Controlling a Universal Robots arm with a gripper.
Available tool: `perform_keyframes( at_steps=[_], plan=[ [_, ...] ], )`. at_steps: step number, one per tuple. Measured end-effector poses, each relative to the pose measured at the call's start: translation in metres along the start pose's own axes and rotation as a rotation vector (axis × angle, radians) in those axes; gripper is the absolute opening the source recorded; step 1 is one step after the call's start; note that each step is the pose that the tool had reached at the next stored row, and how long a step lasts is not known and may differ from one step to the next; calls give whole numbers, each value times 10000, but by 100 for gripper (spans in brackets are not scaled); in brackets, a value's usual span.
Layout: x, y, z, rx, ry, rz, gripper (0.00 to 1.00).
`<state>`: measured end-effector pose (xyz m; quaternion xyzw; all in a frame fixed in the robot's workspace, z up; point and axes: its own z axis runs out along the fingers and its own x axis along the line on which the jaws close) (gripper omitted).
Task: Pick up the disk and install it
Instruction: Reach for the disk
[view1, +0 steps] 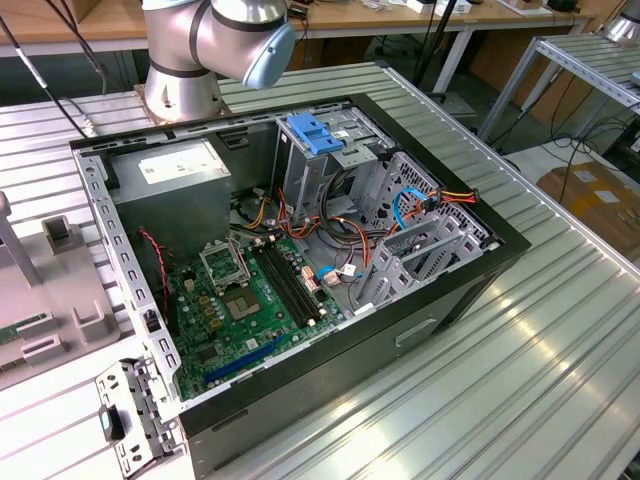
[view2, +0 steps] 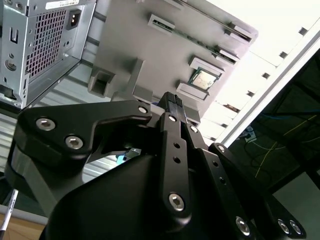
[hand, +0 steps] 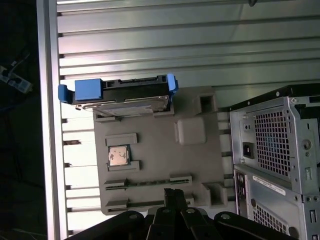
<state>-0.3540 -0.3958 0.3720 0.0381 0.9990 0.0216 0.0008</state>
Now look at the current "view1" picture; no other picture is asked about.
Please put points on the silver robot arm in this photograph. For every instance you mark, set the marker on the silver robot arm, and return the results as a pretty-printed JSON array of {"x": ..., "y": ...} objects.
[{"x": 175, "y": 30}]

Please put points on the metal disk bay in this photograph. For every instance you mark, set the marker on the metal disk bay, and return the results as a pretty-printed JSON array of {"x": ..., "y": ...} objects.
[{"x": 400, "y": 270}]

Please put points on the black RAM slot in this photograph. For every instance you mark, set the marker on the black RAM slot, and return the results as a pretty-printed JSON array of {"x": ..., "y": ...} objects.
[
  {"x": 282, "y": 285},
  {"x": 297, "y": 280}
]

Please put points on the metal optical drive cage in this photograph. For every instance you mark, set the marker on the metal optical drive cage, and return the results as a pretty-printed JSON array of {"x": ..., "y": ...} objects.
[{"x": 305, "y": 175}]

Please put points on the CPU socket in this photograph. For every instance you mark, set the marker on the CPU socket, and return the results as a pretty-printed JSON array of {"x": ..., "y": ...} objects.
[{"x": 242, "y": 302}]

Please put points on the blue plastic drive latch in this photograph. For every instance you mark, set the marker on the blue plastic drive latch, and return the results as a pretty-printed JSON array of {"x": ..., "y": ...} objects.
[{"x": 312, "y": 135}]

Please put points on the green motherboard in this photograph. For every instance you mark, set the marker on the green motherboard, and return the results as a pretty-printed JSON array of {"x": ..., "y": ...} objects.
[{"x": 235, "y": 340}]

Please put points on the blue expansion slot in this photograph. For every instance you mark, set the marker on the blue expansion slot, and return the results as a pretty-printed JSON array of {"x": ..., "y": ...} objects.
[{"x": 245, "y": 361}]

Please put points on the grey power supply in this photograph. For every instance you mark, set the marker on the grey power supply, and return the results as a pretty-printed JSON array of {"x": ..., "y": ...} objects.
[{"x": 170, "y": 210}]

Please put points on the black PC case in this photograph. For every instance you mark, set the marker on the black PC case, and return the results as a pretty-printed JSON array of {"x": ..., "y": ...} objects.
[{"x": 310, "y": 395}]

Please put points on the wooden desk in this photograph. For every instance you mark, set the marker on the wooden desk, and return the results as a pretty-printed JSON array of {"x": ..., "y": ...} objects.
[{"x": 350, "y": 15}]

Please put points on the black tripod stand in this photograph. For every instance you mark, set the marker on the black tripod stand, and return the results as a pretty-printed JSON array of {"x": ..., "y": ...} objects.
[{"x": 442, "y": 27}]

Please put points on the white box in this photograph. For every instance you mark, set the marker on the white box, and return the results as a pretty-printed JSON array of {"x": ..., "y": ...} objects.
[
  {"x": 420, "y": 6},
  {"x": 462, "y": 6}
]

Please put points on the grey parts rack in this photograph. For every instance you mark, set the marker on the grey parts rack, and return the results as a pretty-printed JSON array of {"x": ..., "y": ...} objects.
[{"x": 55, "y": 280}]

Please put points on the black latch with blue tab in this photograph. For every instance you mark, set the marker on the black latch with blue tab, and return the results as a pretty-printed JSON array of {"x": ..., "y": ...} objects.
[{"x": 111, "y": 425}]

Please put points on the large cardboard box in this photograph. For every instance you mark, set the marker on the large cardboard box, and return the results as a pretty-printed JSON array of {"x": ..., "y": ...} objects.
[{"x": 600, "y": 200}]

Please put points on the metal slat shelf table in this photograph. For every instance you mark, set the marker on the metal slat shelf table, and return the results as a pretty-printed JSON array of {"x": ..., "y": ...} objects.
[{"x": 575, "y": 55}]

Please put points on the green RAM stick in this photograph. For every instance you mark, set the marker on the green RAM stick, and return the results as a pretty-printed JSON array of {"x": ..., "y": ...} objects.
[{"x": 10, "y": 332}]

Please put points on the small brown box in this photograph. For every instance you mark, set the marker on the small brown box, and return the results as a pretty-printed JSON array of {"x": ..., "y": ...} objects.
[{"x": 90, "y": 7}]

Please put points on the metal slot cover bracket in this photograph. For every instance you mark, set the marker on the metal slot cover bracket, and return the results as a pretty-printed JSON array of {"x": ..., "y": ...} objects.
[{"x": 120, "y": 372}]

